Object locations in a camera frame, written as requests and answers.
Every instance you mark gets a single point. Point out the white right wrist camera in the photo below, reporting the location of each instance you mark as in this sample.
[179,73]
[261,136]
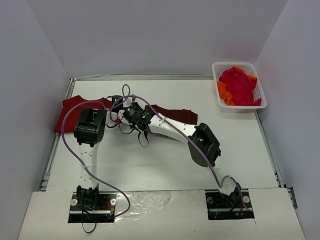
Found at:
[113,119]

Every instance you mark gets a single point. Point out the dark maroon t shirt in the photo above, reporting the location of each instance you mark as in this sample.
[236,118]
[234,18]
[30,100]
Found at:
[180,115]

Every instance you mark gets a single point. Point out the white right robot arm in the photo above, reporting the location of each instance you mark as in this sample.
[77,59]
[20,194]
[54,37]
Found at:
[203,145]

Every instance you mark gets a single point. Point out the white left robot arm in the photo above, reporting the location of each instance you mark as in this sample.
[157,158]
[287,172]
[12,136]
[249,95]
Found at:
[89,131]

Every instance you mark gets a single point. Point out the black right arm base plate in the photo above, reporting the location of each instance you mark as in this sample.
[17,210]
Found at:
[223,207]

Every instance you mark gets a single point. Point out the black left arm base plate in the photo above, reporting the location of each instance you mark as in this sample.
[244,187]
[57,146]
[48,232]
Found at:
[102,211]

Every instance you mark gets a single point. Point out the crimson pink t shirt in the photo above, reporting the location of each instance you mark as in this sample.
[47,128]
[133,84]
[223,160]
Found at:
[238,85]

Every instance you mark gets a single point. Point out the orange t shirt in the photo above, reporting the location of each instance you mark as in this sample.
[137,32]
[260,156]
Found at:
[223,92]

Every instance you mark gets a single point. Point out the white plastic laundry basket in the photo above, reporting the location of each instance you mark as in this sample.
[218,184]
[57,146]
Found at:
[238,87]

